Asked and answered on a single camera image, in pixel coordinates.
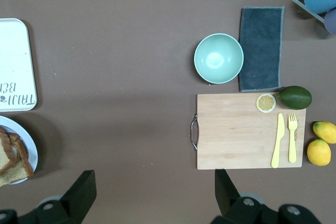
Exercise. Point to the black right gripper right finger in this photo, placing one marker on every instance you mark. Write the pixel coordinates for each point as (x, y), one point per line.
(231, 200)

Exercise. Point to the wooden cutting board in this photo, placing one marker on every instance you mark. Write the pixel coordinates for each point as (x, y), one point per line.
(236, 134)

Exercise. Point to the yellow plastic fork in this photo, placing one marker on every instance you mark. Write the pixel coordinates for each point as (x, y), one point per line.
(292, 140)

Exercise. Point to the yellow plastic knife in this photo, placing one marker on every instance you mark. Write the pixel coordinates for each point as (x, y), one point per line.
(278, 140)

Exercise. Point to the plain brown bread slice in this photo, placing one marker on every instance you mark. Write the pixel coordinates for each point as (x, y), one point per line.
(26, 161)

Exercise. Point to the dark green avocado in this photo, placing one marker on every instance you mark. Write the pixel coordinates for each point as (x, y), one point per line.
(295, 97)

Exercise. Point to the cream tray with bear print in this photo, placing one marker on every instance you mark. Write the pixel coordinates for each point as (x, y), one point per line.
(15, 64)

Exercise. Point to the lemon slice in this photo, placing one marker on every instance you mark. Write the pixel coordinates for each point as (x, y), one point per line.
(266, 103)

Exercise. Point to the bread slice under egg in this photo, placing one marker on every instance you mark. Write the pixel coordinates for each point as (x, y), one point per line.
(11, 178)

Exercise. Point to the white round plate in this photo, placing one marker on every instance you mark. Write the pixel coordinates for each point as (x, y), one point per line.
(31, 153)

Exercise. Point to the dark grey cloth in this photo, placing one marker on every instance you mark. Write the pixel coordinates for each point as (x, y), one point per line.
(262, 51)

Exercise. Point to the yellow lemon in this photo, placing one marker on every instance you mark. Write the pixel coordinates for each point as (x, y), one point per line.
(326, 131)
(319, 152)

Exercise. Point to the mint green bowl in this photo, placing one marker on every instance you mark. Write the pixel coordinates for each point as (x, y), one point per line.
(218, 58)

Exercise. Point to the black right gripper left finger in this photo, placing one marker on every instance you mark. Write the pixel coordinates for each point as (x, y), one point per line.
(76, 195)

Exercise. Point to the purple cup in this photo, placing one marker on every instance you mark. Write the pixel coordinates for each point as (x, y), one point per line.
(331, 22)

